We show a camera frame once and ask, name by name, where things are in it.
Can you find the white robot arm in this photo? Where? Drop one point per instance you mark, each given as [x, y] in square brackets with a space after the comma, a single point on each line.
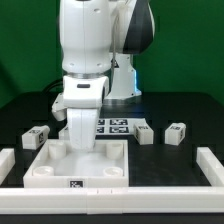
[92, 33]

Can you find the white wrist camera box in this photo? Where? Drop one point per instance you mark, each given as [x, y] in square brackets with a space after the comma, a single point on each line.
[58, 109]

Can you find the white sheet with markers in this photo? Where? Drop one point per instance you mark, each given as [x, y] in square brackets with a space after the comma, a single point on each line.
[118, 126]

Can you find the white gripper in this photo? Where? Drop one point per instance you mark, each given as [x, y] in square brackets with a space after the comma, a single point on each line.
[83, 99]

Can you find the white U-shaped fence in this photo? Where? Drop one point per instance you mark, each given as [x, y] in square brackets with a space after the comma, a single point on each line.
[208, 199]

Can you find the white square tabletop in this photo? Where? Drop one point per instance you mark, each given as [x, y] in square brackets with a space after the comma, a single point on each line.
[58, 165]

